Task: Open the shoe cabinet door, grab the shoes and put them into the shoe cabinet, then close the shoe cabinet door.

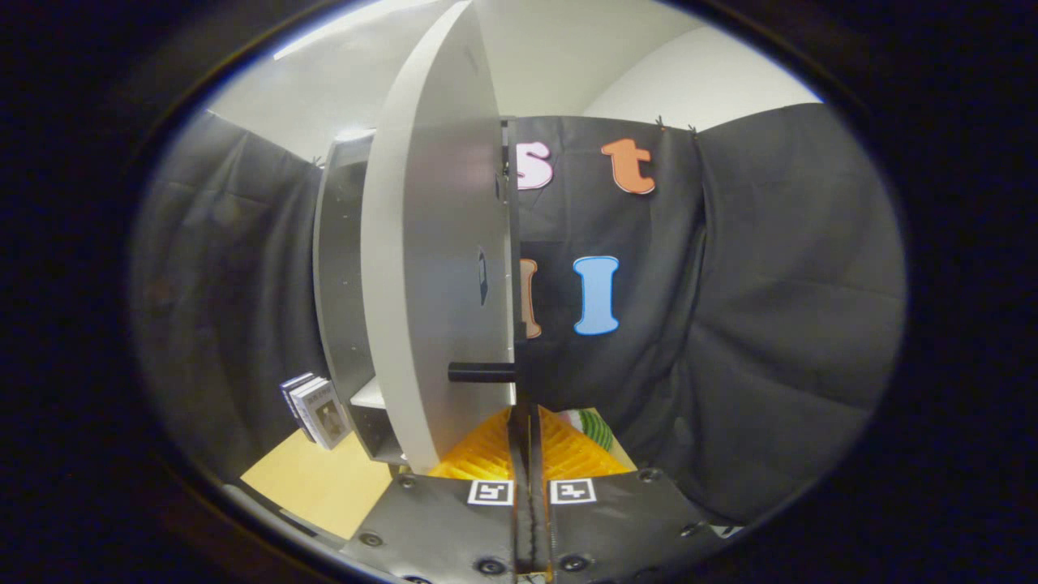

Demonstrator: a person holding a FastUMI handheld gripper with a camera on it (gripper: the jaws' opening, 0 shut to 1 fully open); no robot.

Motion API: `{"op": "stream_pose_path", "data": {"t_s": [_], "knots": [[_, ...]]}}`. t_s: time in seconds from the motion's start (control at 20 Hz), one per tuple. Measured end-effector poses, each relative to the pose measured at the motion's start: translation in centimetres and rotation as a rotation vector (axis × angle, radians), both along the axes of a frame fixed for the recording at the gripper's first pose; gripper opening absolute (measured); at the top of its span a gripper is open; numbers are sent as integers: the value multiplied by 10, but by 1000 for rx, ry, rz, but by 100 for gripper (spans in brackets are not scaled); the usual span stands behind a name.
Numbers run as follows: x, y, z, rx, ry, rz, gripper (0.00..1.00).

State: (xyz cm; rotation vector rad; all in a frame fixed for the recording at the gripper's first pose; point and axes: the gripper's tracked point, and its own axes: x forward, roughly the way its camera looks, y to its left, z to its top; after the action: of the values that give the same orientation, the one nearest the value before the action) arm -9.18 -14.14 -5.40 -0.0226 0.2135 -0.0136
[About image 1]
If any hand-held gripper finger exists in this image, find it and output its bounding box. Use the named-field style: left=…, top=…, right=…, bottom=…
left=341, top=406, right=532, bottom=581
left=529, top=404, right=731, bottom=581

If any white shoe cabinet door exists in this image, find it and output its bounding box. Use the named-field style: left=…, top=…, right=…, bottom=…
left=361, top=0, right=520, bottom=475

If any grey shoe cabinet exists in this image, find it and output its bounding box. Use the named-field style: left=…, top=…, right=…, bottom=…
left=312, top=130, right=406, bottom=465

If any green striped cloth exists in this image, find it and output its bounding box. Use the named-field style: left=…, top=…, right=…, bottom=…
left=560, top=408, right=615, bottom=453

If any blue cover book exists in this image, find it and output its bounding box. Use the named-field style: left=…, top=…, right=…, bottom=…
left=280, top=373, right=317, bottom=443

